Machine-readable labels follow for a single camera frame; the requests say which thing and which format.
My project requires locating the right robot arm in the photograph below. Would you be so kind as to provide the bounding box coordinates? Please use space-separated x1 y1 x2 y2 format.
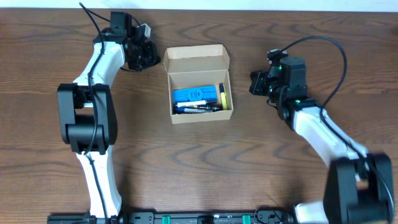
249 55 395 223

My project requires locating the blue capped whiteboard marker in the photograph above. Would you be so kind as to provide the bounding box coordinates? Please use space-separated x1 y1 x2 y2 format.
175 108 213 114

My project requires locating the black aluminium mounting rail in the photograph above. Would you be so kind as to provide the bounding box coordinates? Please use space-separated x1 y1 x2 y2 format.
47 210 296 224

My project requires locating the black capped whiteboard marker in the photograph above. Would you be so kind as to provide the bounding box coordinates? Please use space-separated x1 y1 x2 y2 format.
176 100 217 108

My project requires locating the black correction tape dispenser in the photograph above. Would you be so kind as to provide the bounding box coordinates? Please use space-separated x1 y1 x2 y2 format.
197 105 222 111

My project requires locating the yellow highlighter pen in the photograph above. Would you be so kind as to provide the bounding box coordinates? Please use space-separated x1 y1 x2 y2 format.
219 83 228 110

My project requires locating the blue plastic ribbed block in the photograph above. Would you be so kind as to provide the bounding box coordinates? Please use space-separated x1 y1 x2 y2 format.
173 86 218 103

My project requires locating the cardboard box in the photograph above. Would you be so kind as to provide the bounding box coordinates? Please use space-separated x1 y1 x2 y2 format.
164 44 234 124

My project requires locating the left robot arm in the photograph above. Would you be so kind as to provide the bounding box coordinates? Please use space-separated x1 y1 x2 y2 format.
47 11 160 223

